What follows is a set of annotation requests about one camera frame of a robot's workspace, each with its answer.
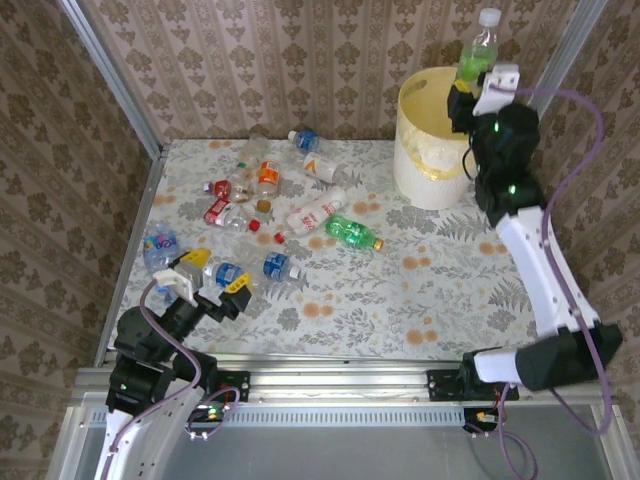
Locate green label bottle white cap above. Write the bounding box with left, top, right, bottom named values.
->
left=455, top=8, right=503, bottom=87

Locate large clear bottle pink label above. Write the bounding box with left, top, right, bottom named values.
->
left=142, top=221, right=182, bottom=307

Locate red white label bottle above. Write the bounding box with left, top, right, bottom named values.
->
left=203, top=196, right=263, bottom=234

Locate white ribbed plastic bin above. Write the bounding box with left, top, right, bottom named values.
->
left=392, top=67, right=484, bottom=211

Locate orange label bottle brown cap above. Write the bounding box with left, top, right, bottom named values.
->
left=255, top=158, right=282, bottom=212

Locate white bottle red lettering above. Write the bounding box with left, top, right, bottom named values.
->
left=273, top=187, right=348, bottom=245

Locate clear bottle green cap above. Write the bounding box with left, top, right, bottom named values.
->
left=233, top=133, right=271, bottom=177

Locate green bottle orange cap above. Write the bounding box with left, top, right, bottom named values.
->
left=324, top=214, right=385, bottom=253

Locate white bottle orange V print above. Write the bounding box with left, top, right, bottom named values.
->
left=301, top=152, right=347, bottom=185

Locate yellow transparent bin liner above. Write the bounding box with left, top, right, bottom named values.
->
left=397, top=67, right=481, bottom=184

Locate black controller board green light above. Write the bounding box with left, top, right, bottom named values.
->
left=183, top=403, right=225, bottom=422

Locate floral table cover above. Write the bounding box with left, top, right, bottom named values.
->
left=107, top=137, right=556, bottom=364

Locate grey metal panel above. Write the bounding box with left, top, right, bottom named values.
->
left=47, top=405, right=619, bottom=480

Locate black controller board orange plug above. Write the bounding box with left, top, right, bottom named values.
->
left=463, top=407, right=501, bottom=434

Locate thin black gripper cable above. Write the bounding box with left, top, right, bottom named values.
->
left=462, top=132, right=479, bottom=181

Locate aluminium table side rail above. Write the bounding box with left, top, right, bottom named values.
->
left=93, top=147, right=169, bottom=366

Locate aluminium frame post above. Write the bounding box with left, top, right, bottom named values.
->
left=508, top=0, right=609, bottom=151
left=58, top=0, right=167, bottom=157

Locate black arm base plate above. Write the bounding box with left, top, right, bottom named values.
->
left=214, top=370, right=251, bottom=402
left=426, top=367, right=519, bottom=402

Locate long aluminium mounting rail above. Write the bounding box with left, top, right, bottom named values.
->
left=72, top=352, right=556, bottom=407

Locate grey slotted cable duct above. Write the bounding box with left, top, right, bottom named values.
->
left=88, top=403, right=469, bottom=427

